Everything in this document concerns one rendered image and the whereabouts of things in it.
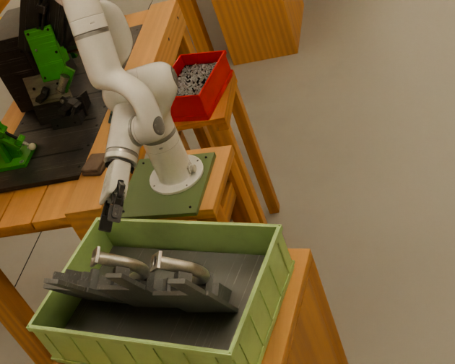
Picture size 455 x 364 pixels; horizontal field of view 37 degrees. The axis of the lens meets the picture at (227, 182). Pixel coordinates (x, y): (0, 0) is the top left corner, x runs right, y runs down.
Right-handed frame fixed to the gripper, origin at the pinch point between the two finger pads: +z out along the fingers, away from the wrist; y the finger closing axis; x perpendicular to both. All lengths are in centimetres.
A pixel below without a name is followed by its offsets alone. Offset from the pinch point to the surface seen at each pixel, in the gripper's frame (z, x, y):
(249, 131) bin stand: -83, 71, -90
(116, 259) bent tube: 8.9, 3.1, 0.9
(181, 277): 13.2, 15.9, 13.4
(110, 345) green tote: 26.6, 8.9, -17.0
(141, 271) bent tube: 9.8, 10.2, -1.5
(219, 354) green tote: 28.2, 28.8, 9.3
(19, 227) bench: -16, -16, -78
